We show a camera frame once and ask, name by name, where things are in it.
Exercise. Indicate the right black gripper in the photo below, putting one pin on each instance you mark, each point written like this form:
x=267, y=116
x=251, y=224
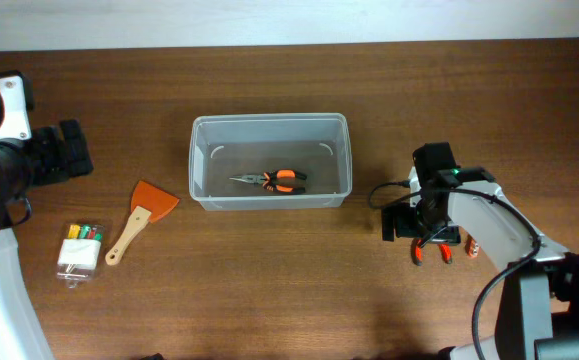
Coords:
x=446, y=234

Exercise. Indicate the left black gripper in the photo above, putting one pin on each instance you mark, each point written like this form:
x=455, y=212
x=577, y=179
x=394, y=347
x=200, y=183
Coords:
x=58, y=166

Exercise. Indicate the red black cutting pliers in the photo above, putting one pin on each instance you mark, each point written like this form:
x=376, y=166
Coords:
x=416, y=253

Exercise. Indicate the orange black long-nose pliers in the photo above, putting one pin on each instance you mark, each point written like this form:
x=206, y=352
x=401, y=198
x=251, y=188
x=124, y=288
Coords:
x=278, y=181

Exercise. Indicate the clear plastic container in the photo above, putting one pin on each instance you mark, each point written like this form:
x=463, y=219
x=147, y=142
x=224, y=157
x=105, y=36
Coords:
x=224, y=147

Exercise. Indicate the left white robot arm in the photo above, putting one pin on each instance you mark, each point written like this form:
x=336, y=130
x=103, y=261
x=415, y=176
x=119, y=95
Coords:
x=29, y=158

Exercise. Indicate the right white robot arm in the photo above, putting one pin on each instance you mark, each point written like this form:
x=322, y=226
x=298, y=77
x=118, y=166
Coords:
x=530, y=309

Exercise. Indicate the colourful bit set pack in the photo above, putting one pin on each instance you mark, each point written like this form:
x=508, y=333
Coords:
x=79, y=253

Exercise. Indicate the orange socket bit rail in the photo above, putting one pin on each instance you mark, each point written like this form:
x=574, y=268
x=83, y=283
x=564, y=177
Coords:
x=472, y=247

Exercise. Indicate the orange scraper wooden handle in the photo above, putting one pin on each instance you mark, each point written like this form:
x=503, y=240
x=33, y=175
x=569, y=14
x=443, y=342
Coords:
x=149, y=204

